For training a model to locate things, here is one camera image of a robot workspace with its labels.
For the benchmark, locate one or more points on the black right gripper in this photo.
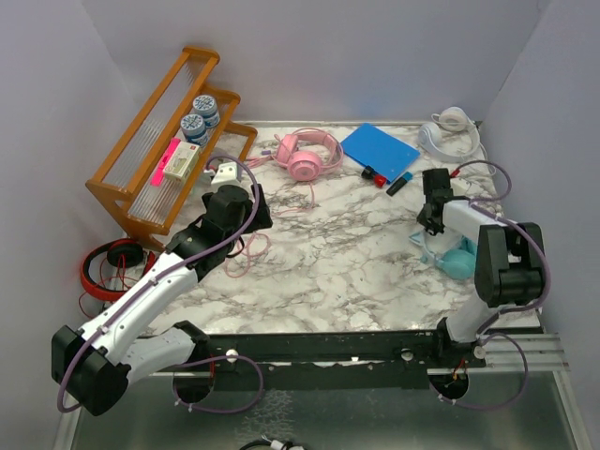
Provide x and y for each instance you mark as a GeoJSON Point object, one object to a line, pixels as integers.
{"type": "Point", "coordinates": [432, 226]}

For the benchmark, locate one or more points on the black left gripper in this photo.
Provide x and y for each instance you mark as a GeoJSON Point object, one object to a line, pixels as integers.
{"type": "Point", "coordinates": [262, 219]}

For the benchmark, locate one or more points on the teal cat-ear headphones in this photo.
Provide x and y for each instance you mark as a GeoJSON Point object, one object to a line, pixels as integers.
{"type": "Point", "coordinates": [458, 262]}

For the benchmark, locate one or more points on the pink cat-ear headphones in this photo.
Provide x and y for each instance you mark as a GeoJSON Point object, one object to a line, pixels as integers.
{"type": "Point", "coordinates": [305, 154]}

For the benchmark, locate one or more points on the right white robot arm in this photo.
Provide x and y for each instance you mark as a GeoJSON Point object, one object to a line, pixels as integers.
{"type": "Point", "coordinates": [505, 259]}

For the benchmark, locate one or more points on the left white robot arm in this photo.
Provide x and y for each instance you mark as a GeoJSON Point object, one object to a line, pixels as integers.
{"type": "Point", "coordinates": [98, 362]}

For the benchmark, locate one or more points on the white headphones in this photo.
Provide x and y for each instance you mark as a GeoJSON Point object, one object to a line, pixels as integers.
{"type": "Point", "coordinates": [451, 136]}

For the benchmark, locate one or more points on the red black headphones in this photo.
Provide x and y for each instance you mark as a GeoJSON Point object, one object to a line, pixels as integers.
{"type": "Point", "coordinates": [109, 271]}

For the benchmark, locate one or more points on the blue black marker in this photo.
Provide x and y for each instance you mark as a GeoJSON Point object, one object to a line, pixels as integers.
{"type": "Point", "coordinates": [399, 183]}

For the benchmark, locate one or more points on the blue notebook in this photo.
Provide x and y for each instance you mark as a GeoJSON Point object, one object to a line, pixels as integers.
{"type": "Point", "coordinates": [385, 154]}

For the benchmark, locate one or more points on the red black marker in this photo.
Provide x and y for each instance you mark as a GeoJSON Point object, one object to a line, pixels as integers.
{"type": "Point", "coordinates": [373, 176]}

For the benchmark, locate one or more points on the small cardboard box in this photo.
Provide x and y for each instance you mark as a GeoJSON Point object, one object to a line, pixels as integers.
{"type": "Point", "coordinates": [182, 162]}

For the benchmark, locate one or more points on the wooden tiered shelf rack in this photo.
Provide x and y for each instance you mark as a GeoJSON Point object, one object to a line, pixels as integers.
{"type": "Point", "coordinates": [122, 183]}

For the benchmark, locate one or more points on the blue-lidded jar front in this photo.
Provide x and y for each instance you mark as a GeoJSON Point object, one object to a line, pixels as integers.
{"type": "Point", "coordinates": [194, 129]}

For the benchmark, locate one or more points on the blue-lidded jar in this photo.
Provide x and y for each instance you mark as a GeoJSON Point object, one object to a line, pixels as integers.
{"type": "Point", "coordinates": [206, 107]}
{"type": "Point", "coordinates": [194, 129]}

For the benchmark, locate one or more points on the blue-lidded jar rear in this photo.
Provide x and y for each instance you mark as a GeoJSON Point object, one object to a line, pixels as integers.
{"type": "Point", "coordinates": [206, 107]}

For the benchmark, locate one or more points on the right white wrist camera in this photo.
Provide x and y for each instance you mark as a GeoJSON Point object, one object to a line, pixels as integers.
{"type": "Point", "coordinates": [461, 185]}

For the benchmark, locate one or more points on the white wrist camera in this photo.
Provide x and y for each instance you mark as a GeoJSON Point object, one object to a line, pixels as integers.
{"type": "Point", "coordinates": [226, 173]}
{"type": "Point", "coordinates": [461, 185]}

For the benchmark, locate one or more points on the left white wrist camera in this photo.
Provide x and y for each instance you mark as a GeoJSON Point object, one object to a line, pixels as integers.
{"type": "Point", "coordinates": [226, 173]}

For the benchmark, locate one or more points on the black front mounting rail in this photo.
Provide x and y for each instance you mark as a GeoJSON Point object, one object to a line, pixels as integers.
{"type": "Point", "coordinates": [329, 361]}

